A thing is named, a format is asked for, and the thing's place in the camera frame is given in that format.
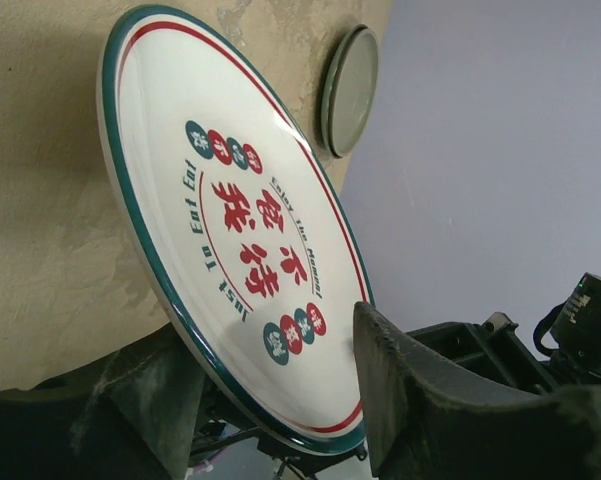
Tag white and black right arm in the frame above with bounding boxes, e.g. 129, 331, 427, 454
409, 273, 601, 395

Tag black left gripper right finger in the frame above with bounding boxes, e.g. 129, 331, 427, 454
353, 302, 601, 479

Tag white plate with red characters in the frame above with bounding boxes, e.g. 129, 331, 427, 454
97, 5, 373, 456

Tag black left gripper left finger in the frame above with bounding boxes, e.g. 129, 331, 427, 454
0, 326, 205, 479

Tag grey green small plate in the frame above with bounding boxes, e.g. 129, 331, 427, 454
319, 24, 380, 158

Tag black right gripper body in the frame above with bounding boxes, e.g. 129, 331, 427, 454
408, 312, 559, 395

